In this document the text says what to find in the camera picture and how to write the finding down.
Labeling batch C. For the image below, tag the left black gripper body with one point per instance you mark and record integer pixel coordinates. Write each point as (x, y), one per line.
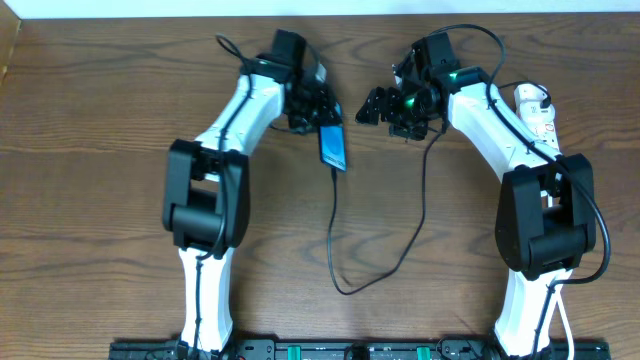
(314, 110)

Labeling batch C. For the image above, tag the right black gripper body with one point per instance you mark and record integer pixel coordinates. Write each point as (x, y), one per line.
(395, 105)

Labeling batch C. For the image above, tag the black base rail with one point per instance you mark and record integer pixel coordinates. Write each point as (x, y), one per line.
(267, 349)

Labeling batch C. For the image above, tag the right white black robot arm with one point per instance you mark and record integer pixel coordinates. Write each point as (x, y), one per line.
(547, 218)

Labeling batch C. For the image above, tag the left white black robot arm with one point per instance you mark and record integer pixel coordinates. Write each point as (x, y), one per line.
(207, 190)

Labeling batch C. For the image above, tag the white USB charger adapter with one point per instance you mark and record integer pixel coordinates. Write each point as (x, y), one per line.
(533, 104)

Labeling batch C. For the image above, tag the blue Galaxy smartphone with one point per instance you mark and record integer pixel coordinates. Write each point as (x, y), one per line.
(332, 147)

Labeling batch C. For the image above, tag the white power strip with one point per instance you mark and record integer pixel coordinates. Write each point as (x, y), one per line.
(545, 136)

